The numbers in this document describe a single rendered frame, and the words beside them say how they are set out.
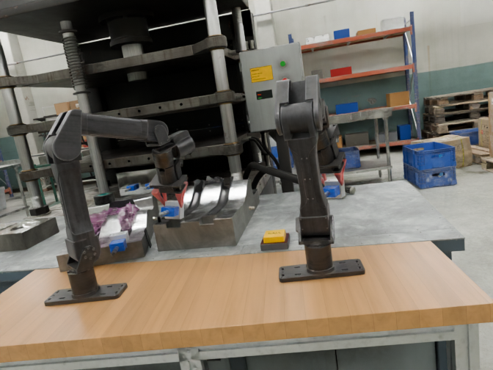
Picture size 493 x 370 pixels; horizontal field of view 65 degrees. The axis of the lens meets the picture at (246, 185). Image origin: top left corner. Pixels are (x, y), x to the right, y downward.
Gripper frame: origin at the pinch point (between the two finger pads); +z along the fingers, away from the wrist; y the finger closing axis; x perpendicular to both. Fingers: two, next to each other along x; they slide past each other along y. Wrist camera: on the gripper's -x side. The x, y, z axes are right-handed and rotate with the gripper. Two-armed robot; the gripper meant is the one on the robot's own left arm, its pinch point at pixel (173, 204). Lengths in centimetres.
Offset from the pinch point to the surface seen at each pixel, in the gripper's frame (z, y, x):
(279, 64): -15, -23, -97
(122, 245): 6.4, 12.7, 13.4
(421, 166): 163, -153, -307
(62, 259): 9.7, 31.6, 17.7
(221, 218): 2.8, -15.7, 2.4
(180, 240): 9.8, -2.3, 5.7
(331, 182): -4.1, -48.6, -9.1
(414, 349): 38, -75, 16
